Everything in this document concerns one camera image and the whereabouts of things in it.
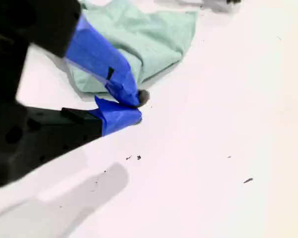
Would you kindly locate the pale green t-shirt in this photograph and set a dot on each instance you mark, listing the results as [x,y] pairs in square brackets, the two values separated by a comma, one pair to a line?
[151,37]

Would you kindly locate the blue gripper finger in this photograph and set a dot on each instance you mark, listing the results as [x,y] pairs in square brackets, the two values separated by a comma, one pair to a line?
[96,57]
[114,119]

